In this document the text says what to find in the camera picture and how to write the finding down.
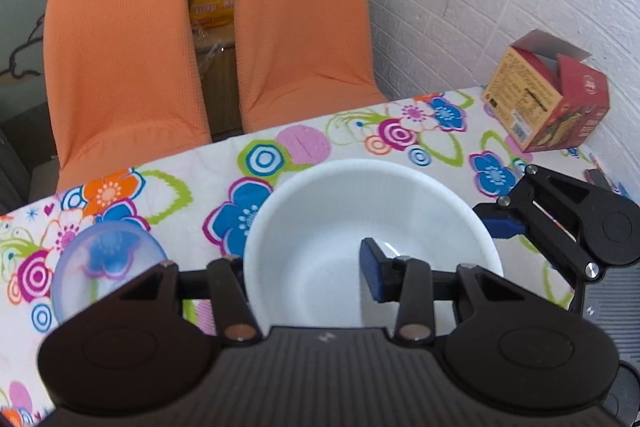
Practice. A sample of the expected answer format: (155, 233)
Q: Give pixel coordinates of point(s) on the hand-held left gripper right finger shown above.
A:
(377, 269)

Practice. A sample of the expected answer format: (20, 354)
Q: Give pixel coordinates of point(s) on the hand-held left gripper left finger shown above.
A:
(227, 292)

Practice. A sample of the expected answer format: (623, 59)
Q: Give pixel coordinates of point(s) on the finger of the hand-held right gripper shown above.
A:
(502, 227)

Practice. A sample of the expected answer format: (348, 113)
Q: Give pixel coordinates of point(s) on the white bowl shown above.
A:
(325, 217)

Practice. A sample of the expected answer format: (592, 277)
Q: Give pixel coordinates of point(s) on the smartphone in pink case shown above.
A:
(596, 178)

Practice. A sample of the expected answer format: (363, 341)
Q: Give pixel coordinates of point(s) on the floral tablecloth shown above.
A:
(200, 167)

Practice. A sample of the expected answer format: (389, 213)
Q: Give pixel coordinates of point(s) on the red cracker box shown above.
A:
(575, 107)

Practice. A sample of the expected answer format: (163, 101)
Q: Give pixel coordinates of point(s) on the translucent blue plastic lid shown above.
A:
(100, 252)

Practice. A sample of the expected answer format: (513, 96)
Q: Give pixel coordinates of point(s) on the brown wrapped box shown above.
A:
(220, 82)

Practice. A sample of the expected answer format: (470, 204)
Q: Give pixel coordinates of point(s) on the orange chair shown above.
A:
(300, 32)
(120, 57)

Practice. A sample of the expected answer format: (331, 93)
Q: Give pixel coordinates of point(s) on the frosted glass panel cat drawing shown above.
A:
(20, 7)

